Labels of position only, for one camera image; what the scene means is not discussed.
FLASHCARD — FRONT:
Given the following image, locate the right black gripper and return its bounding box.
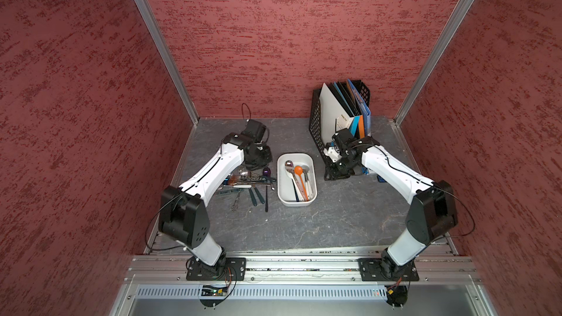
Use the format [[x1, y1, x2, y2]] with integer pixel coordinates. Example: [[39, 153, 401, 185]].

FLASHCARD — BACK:
[[323, 154, 359, 181]]

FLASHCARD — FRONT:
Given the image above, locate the copper rose gold spoon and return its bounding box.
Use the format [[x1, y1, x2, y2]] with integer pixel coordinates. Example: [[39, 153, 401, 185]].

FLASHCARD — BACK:
[[226, 176, 241, 186]]

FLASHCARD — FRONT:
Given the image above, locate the dark blue handled spoon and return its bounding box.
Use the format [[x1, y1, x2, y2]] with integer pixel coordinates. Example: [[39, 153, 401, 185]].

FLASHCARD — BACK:
[[284, 160, 300, 203]]

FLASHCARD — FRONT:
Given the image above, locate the steel spoon white handle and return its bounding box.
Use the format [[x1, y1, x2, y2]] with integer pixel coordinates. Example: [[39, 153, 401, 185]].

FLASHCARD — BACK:
[[301, 165, 314, 201]]

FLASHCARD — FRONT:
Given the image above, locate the orange spoon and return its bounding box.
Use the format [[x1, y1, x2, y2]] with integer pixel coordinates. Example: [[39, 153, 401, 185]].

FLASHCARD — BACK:
[[294, 165, 309, 201]]

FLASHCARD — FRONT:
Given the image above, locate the white rectangular storage box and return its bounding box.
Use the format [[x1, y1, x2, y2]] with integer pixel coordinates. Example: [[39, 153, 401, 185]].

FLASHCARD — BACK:
[[277, 153, 318, 207]]

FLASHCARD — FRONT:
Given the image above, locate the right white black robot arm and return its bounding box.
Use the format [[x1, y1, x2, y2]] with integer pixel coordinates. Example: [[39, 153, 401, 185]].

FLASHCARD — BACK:
[[324, 138, 458, 271]]

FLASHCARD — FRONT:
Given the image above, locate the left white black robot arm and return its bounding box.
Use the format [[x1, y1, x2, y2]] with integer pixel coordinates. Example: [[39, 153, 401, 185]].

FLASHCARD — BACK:
[[158, 131, 272, 267]]

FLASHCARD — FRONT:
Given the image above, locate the ornate silver spoon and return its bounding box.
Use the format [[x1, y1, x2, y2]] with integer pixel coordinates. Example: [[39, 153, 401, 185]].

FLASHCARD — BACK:
[[231, 192, 241, 212]]

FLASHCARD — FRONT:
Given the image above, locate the orange folder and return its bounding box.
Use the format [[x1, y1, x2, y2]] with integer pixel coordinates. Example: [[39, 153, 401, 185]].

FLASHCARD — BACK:
[[357, 116, 366, 139]]

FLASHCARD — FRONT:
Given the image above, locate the teal folder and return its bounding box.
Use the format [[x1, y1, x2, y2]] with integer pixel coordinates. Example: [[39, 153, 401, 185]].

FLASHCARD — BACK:
[[329, 82, 361, 136]]

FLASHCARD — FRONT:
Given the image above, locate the white folder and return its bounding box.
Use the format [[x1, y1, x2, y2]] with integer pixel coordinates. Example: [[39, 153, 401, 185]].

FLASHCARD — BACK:
[[319, 84, 354, 144]]

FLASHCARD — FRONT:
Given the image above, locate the blue folder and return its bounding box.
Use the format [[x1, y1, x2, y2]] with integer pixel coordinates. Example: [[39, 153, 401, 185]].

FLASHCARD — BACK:
[[346, 79, 372, 137]]

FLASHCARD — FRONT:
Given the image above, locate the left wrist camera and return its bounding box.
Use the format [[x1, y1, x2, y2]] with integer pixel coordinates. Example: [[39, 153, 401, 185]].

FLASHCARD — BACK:
[[241, 119, 269, 145]]

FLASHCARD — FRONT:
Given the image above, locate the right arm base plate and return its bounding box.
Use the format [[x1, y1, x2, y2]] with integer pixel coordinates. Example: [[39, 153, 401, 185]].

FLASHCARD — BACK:
[[357, 258, 420, 282]]

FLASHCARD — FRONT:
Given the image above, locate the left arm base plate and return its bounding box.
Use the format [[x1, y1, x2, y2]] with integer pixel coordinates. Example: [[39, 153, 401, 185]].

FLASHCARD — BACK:
[[186, 257, 247, 282]]

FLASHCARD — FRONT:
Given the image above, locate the aluminium front rail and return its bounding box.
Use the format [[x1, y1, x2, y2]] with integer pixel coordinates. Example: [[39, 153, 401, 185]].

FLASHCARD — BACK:
[[124, 250, 482, 285]]

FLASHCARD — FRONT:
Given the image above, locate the left aluminium corner post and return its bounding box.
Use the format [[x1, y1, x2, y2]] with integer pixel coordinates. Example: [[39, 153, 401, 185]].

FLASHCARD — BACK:
[[133, 0, 200, 126]]

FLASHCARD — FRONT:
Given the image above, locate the aluminium corner post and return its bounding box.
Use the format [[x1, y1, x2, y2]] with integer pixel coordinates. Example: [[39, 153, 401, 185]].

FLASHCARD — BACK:
[[394, 0, 475, 127], [133, 0, 200, 126]]

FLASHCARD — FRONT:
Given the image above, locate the right aluminium corner post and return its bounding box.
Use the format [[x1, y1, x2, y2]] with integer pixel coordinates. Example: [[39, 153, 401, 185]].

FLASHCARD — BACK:
[[394, 0, 475, 127]]

